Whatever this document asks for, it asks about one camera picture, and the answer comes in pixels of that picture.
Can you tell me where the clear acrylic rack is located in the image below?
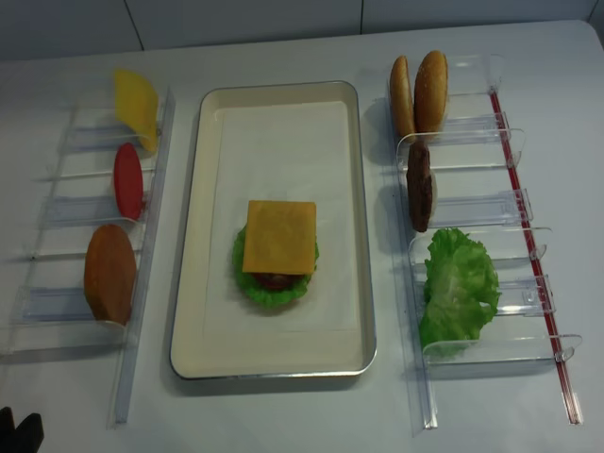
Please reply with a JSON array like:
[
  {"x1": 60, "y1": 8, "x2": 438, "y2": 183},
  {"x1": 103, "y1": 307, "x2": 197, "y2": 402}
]
[
  {"x1": 386, "y1": 55, "x2": 582, "y2": 432},
  {"x1": 1, "y1": 89, "x2": 176, "y2": 426}
]

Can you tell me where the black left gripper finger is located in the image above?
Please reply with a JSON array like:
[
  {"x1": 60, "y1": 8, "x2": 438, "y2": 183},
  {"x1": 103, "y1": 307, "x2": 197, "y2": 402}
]
[{"x1": 0, "y1": 407, "x2": 15, "y2": 451}]

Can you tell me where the red tomato slice in rack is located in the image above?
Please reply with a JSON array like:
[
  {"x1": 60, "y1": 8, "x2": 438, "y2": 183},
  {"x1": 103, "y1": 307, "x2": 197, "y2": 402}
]
[{"x1": 113, "y1": 143, "x2": 143, "y2": 220}]

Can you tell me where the red tomato slice in burger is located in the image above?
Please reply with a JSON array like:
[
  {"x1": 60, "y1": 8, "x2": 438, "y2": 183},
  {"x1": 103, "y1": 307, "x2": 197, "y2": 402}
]
[{"x1": 253, "y1": 273, "x2": 304, "y2": 291}]

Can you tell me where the brown bun in left rack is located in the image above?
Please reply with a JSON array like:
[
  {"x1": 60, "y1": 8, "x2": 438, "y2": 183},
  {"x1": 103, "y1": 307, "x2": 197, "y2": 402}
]
[{"x1": 84, "y1": 224, "x2": 137, "y2": 326}]

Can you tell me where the clear acrylic right rack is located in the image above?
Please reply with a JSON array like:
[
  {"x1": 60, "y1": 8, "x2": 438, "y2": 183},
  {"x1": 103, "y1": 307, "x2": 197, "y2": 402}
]
[{"x1": 386, "y1": 55, "x2": 582, "y2": 432}]

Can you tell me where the yellow cheese slice in rack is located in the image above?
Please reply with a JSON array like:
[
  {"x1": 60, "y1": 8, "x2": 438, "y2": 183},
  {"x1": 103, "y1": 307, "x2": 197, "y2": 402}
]
[{"x1": 113, "y1": 69, "x2": 159, "y2": 153}]

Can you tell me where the yellow cheese slice on burger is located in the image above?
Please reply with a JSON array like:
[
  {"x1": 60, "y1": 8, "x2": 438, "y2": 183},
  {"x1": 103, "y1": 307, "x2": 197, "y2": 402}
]
[{"x1": 243, "y1": 200, "x2": 317, "y2": 275}]

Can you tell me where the clear acrylic left rack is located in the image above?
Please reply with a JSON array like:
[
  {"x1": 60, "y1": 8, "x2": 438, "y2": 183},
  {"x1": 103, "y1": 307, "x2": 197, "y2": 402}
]
[{"x1": 1, "y1": 89, "x2": 176, "y2": 426}]

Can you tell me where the green lettuce under burger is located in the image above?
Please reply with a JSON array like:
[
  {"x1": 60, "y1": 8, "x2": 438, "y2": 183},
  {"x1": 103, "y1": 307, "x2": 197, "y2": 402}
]
[{"x1": 231, "y1": 226, "x2": 320, "y2": 310}]

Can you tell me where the sesame top bun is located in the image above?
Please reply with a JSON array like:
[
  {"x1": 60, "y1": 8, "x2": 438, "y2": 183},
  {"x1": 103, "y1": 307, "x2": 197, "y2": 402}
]
[{"x1": 389, "y1": 55, "x2": 415, "y2": 138}]

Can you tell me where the green lettuce leaf in rack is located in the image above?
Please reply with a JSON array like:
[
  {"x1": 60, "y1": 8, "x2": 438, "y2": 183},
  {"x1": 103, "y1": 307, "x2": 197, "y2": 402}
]
[{"x1": 419, "y1": 227, "x2": 500, "y2": 347}]

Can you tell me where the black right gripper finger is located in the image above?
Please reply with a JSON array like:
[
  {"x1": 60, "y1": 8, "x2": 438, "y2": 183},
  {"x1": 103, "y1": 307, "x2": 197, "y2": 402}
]
[{"x1": 13, "y1": 413, "x2": 44, "y2": 453}]

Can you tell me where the burger bun in right rack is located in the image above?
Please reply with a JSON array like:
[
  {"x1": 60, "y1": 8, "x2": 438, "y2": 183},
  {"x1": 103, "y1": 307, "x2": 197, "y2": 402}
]
[{"x1": 414, "y1": 50, "x2": 448, "y2": 133}]

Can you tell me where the brown meat patty in rack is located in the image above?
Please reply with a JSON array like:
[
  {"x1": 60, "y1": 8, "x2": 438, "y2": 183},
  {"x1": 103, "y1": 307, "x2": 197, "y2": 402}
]
[{"x1": 407, "y1": 142, "x2": 433, "y2": 232}]

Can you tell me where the cream metal tray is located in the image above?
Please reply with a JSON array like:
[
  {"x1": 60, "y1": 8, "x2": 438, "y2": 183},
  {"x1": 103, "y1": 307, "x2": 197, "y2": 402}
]
[{"x1": 170, "y1": 81, "x2": 377, "y2": 379}]

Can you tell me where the white paper tray liner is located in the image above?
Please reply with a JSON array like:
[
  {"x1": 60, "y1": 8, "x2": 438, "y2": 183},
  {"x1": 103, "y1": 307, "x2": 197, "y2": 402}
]
[{"x1": 206, "y1": 102, "x2": 359, "y2": 332}]

